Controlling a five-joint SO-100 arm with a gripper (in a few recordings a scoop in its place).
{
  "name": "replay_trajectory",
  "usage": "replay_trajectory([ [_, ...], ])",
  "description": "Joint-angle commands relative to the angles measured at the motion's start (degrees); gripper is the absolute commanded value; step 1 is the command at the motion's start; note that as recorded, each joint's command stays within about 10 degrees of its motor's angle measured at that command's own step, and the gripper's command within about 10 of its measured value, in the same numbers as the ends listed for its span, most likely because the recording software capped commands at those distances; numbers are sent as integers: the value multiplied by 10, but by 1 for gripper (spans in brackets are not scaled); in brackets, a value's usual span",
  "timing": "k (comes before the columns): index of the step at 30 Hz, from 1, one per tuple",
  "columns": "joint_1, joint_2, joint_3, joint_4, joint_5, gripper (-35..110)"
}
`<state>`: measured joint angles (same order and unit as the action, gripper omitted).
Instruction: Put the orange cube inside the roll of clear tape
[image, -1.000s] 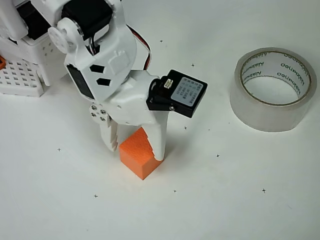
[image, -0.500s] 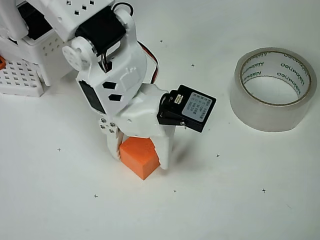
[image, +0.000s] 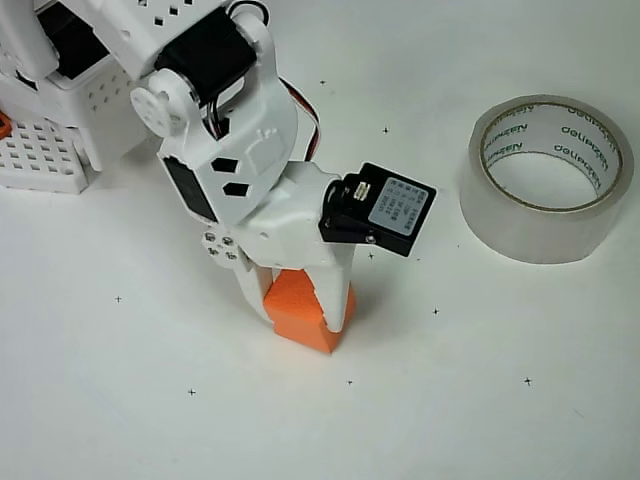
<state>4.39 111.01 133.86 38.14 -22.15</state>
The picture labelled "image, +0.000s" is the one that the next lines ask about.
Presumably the orange foam cube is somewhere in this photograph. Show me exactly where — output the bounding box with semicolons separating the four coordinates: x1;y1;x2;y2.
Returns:
262;266;358;357

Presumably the clear packing tape roll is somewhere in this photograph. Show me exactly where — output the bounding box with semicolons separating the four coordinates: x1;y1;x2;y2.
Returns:
459;93;636;265

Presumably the red black servo cable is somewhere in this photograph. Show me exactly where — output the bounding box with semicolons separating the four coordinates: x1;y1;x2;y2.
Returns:
277;75;322;164

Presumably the white perforated base plate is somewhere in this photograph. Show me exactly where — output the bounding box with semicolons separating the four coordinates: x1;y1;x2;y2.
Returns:
0;118;92;196

